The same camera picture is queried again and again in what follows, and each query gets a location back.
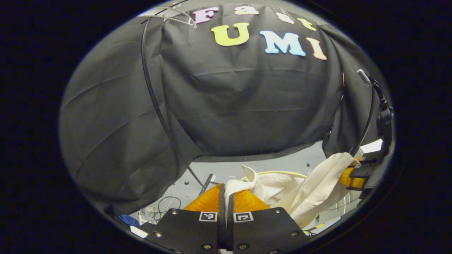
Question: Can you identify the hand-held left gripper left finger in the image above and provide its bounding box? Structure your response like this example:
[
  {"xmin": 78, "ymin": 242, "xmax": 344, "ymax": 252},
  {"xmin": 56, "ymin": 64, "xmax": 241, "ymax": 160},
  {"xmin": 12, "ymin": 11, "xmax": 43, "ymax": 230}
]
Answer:
[{"xmin": 143, "ymin": 183, "xmax": 227, "ymax": 254}]

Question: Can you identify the thin black cable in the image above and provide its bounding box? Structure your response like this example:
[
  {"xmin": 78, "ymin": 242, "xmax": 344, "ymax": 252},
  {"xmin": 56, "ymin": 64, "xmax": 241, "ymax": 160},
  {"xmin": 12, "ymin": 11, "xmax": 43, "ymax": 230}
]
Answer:
[{"xmin": 352, "ymin": 85, "xmax": 375, "ymax": 156}]

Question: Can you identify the blue cloth scrap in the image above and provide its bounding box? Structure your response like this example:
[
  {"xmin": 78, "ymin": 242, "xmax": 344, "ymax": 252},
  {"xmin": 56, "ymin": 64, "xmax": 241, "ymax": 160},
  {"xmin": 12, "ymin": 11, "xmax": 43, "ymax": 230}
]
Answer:
[{"xmin": 118, "ymin": 214, "xmax": 141, "ymax": 227}]

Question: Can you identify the cream shirt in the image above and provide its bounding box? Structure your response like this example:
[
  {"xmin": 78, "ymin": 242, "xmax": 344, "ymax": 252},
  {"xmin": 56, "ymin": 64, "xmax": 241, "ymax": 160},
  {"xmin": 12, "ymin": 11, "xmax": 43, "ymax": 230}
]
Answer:
[{"xmin": 224, "ymin": 152, "xmax": 361, "ymax": 229}]

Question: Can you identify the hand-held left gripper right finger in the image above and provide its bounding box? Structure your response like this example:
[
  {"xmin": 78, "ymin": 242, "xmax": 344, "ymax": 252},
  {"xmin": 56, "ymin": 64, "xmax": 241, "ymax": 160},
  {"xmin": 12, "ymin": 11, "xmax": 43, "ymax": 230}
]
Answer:
[{"xmin": 228, "ymin": 189, "xmax": 312, "ymax": 254}]

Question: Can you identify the white paper piece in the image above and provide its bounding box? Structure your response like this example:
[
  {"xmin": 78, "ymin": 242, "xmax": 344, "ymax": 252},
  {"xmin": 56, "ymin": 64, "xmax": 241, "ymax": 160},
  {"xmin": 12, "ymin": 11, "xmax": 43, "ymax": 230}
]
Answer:
[{"xmin": 130, "ymin": 226, "xmax": 149, "ymax": 239}]

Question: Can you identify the black floor cable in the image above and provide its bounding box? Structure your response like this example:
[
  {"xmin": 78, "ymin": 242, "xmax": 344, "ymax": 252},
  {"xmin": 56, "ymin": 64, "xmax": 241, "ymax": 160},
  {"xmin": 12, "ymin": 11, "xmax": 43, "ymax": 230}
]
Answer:
[{"xmin": 152, "ymin": 196, "xmax": 182, "ymax": 222}]

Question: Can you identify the black clothes rack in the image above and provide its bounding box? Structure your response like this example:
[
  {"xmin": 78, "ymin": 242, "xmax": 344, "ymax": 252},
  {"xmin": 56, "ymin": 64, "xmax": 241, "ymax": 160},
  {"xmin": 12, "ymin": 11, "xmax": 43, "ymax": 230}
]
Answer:
[{"xmin": 141, "ymin": 16, "xmax": 216, "ymax": 196}]

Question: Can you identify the white clothes hanger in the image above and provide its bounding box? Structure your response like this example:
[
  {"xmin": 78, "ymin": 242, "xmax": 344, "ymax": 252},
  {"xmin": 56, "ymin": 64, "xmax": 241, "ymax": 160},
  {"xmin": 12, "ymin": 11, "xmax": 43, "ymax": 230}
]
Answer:
[
  {"xmin": 138, "ymin": 13, "xmax": 197, "ymax": 29},
  {"xmin": 152, "ymin": 5, "xmax": 193, "ymax": 22}
]

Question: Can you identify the black backdrop cloth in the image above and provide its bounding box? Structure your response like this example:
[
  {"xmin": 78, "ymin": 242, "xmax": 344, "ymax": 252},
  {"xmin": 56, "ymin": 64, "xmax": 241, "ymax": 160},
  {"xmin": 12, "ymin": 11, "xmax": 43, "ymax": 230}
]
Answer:
[{"xmin": 59, "ymin": 4, "xmax": 389, "ymax": 216}]

